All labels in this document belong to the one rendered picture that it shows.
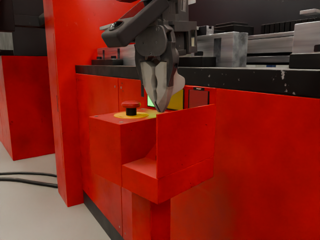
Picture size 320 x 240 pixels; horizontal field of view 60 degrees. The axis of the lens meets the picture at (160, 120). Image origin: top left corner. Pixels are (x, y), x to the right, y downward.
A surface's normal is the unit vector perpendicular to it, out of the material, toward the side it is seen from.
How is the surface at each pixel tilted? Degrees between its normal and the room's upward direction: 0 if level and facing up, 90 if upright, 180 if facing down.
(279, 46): 90
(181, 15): 90
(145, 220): 90
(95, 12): 90
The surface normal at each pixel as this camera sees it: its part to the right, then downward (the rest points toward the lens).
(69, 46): 0.54, 0.17
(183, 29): 0.72, 0.14
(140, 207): -0.70, 0.14
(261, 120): -0.84, 0.11
